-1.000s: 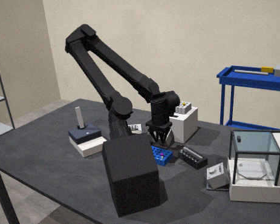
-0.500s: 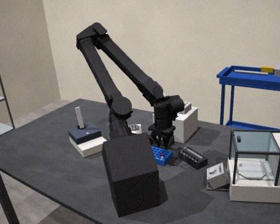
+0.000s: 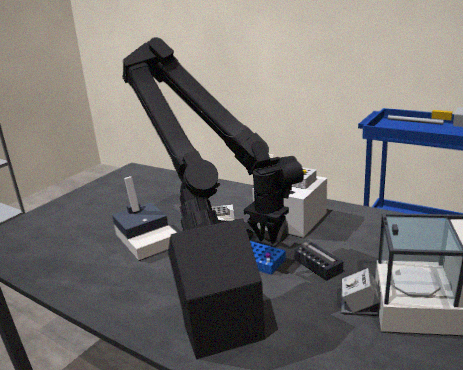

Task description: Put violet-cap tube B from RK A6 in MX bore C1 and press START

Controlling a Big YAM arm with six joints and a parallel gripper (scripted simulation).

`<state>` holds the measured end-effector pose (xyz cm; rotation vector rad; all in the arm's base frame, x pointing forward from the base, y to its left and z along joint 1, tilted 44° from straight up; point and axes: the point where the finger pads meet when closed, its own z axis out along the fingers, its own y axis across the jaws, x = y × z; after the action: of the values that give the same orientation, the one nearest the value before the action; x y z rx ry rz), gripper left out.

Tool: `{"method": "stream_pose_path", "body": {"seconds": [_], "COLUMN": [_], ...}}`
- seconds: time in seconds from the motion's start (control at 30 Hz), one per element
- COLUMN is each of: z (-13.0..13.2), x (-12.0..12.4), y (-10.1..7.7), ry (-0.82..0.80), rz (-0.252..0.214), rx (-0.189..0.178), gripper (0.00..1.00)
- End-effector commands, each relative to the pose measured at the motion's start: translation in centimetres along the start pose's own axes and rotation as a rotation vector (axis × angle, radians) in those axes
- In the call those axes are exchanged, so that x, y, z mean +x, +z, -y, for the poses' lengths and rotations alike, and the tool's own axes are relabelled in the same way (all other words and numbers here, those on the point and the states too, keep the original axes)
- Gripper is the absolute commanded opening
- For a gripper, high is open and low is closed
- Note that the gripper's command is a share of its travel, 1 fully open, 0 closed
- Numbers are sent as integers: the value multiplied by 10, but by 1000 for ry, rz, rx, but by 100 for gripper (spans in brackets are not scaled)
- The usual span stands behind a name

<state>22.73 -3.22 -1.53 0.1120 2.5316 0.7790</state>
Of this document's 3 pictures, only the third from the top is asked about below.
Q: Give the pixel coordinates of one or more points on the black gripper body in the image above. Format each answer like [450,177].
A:
[264,208]

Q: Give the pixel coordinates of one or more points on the white block with round holes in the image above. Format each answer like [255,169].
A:
[307,206]
[224,212]

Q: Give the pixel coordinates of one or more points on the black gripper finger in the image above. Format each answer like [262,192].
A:
[256,230]
[275,229]

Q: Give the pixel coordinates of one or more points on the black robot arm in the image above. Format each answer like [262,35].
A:
[201,176]

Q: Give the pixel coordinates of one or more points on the blue tube rack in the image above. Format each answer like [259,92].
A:
[278,256]

